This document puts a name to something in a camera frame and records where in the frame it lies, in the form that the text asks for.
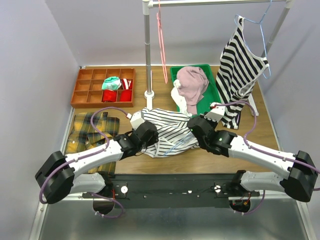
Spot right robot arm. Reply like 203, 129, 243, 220
187, 116, 319, 203

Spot green plastic bin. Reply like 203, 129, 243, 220
170, 64, 221, 117

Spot thin-striped white tank top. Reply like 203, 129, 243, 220
142, 108, 200, 158

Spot pink wire hanger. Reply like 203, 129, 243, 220
156, 0, 168, 84

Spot yellow plaid shirt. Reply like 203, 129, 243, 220
64, 111, 121, 176

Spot red white sock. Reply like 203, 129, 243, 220
120, 78, 133, 90

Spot red cloth left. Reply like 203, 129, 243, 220
102, 89, 117, 103

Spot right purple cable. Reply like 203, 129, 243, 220
212, 100, 320, 216

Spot pink garment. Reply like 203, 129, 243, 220
176, 66, 209, 115

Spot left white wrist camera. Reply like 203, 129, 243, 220
126, 110, 145, 130

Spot white metal clothes rack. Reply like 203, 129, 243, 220
142, 0, 295, 116

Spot white garment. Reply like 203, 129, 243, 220
170, 79, 192, 117

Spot wide-striped hanging tank top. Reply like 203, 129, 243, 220
215, 15, 270, 130

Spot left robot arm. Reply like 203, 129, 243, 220
35, 121, 158, 204

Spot red cloth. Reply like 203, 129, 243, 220
102, 89, 117, 103
119, 89, 132, 102

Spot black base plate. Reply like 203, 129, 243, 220
98, 173, 260, 209

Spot green white sock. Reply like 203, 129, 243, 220
101, 76, 122, 91

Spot red cloth right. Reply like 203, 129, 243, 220
119, 89, 132, 102

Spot light blue wire hanger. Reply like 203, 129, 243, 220
163, 133, 193, 157

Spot orange compartment tray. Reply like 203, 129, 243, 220
70, 68, 136, 109

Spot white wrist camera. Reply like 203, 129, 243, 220
204, 102, 226, 123
126, 110, 145, 130

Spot blue hanger holding top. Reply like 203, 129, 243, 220
234, 0, 273, 80

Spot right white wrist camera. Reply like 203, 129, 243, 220
204, 102, 226, 123

